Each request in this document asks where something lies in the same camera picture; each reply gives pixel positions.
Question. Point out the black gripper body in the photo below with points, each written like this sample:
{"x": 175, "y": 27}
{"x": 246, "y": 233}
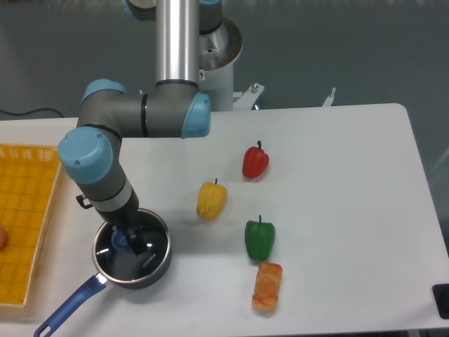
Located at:
{"x": 123, "y": 217}

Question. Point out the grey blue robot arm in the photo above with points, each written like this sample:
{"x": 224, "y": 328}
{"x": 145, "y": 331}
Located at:
{"x": 90, "y": 152}

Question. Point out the yellow bell pepper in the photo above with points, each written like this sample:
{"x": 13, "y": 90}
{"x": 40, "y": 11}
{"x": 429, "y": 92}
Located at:
{"x": 211, "y": 200}

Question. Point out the yellow wicker basket tray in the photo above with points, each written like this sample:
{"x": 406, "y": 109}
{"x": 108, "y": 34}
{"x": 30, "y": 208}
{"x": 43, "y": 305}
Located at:
{"x": 29, "y": 174}

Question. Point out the green bell pepper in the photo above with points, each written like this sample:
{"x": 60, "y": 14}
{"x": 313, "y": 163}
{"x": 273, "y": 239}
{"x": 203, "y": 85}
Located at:
{"x": 259, "y": 239}

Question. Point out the orange object in basket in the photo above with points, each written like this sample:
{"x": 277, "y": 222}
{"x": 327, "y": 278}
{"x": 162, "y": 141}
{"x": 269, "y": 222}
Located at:
{"x": 3, "y": 237}

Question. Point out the orange toy bread piece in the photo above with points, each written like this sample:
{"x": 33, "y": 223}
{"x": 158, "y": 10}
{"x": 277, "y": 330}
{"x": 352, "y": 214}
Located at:
{"x": 267, "y": 286}

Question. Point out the red bell pepper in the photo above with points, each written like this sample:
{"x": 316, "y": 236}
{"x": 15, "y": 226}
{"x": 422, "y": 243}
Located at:
{"x": 255, "y": 161}

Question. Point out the black device at table edge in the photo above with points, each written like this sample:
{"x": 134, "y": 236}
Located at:
{"x": 441, "y": 297}

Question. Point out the blue saucepan with handle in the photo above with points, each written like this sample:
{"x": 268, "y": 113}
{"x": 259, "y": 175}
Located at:
{"x": 89, "y": 288}

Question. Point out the black camera bracket on wrist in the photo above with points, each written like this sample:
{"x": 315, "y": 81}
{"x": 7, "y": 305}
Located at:
{"x": 83, "y": 201}

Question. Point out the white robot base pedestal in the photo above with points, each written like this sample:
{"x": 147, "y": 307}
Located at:
{"x": 218, "y": 51}

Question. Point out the white bracket behind table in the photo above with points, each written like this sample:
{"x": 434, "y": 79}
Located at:
{"x": 328, "y": 102}

